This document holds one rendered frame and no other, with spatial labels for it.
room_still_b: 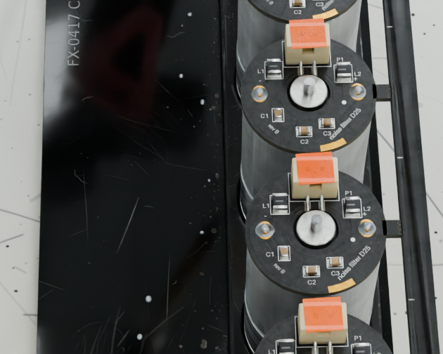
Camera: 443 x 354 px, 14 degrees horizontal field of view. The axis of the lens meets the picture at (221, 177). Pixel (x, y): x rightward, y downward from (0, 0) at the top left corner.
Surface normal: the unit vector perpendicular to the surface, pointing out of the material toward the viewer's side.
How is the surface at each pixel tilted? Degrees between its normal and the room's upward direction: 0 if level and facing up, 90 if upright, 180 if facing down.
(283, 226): 0
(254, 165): 90
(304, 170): 0
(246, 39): 90
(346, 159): 90
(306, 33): 0
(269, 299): 90
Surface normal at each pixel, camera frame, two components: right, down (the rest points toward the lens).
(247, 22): -0.83, 0.49
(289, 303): -0.37, 0.82
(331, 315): 0.00, -0.47
